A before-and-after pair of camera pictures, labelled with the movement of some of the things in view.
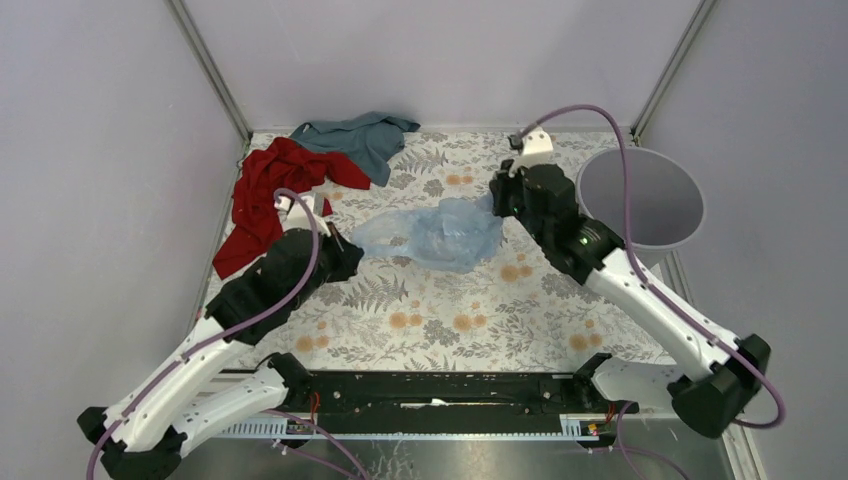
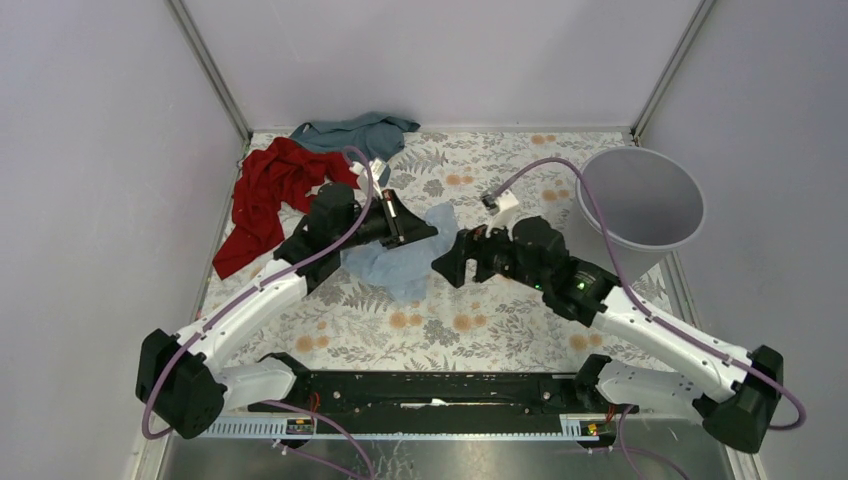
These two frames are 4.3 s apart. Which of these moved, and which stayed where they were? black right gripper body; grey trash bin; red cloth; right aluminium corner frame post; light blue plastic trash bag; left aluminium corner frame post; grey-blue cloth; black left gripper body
Moved: light blue plastic trash bag; black left gripper body; black right gripper body
Stayed: grey-blue cloth; left aluminium corner frame post; grey trash bin; right aluminium corner frame post; red cloth
